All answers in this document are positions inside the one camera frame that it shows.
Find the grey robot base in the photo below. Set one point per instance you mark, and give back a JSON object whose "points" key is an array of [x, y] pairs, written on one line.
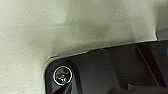
{"points": [[100, 70]]}

